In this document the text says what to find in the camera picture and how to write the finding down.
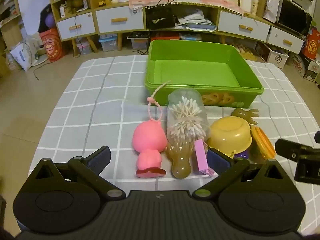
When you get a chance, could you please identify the red printed carton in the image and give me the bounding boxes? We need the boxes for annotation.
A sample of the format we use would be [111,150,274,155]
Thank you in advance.
[301,27,320,60]

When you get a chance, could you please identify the wooden bookshelf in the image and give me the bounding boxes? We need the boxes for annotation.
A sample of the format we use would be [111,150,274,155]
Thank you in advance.
[0,0,24,43]

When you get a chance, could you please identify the white printed crate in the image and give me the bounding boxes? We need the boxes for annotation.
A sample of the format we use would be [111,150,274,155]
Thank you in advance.
[266,46,290,68]

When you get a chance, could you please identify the egg tray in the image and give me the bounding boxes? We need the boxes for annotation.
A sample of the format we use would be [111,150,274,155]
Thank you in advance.
[234,42,258,61]

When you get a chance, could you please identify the dark printed carton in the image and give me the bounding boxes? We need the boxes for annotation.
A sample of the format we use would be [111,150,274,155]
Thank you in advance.
[287,52,314,79]

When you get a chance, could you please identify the orange round lid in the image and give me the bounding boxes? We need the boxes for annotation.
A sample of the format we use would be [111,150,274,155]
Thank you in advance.
[250,126,277,162]

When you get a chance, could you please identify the white plastic bag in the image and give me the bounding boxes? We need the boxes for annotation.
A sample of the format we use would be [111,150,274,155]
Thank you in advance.
[10,36,34,72]

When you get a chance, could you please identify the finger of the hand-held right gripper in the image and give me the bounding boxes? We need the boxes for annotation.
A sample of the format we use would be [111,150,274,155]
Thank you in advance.
[275,139,320,162]
[295,155,320,184]

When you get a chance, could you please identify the clear bin pink contents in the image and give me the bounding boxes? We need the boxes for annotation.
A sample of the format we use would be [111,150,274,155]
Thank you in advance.
[76,39,92,55]

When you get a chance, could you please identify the pink duck toy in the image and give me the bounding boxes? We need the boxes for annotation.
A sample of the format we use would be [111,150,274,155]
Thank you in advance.
[132,80,172,178]

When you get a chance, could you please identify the black microwave oven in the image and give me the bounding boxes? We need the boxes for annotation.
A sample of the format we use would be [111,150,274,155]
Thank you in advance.
[276,0,313,34]

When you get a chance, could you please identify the green plastic storage box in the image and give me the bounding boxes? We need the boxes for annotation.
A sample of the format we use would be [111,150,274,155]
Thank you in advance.
[145,39,265,108]

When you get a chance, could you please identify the red gift box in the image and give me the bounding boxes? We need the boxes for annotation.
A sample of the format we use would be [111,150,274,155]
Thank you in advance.
[40,28,64,62]

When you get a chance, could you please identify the white cabinet drawer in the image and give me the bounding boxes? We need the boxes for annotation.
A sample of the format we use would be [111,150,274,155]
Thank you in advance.
[57,12,96,40]
[266,27,306,54]
[218,11,270,42]
[96,5,145,34]

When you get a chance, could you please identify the yellow plastic bowl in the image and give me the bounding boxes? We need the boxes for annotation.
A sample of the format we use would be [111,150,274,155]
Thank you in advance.
[209,117,252,155]

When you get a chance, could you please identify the pink fringed cloth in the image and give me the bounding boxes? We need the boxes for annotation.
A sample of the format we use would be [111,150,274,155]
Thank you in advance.
[129,0,244,15]

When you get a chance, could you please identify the clear cotton swab jar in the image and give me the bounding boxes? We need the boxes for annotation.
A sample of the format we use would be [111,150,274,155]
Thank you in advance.
[167,89,210,147]

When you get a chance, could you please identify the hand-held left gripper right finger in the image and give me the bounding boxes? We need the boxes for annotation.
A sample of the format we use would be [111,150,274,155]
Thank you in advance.
[192,148,292,200]

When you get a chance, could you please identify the black box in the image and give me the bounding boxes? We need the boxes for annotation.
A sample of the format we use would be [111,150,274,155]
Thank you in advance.
[145,6,175,29]

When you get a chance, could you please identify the amber hairbrush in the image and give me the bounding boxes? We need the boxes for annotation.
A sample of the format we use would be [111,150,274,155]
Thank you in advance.
[166,140,195,180]

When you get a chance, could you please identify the grey checked tablecloth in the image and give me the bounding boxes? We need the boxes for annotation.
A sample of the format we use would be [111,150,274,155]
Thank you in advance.
[29,55,320,233]

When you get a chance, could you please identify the clear storage bin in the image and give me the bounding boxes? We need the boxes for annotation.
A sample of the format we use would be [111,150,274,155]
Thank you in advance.
[127,32,150,50]

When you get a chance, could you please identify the white cardboard box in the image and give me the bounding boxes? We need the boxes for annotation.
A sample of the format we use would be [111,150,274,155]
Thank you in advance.
[263,0,283,23]

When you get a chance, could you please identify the clear bin blue lid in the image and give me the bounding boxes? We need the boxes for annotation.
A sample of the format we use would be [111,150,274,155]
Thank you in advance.
[180,34,202,41]
[99,35,118,53]

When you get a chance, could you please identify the small pink box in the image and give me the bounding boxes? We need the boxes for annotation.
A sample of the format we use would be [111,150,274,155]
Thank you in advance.
[194,139,215,177]

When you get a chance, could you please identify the orange cardboard box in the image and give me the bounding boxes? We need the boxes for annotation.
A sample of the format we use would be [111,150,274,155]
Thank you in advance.
[150,31,180,40]

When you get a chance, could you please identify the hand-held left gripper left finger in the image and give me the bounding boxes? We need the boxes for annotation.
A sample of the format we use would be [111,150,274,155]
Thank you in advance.
[29,146,126,200]

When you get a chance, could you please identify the black cloth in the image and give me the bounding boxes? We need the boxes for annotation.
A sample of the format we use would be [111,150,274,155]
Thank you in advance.
[37,4,52,33]

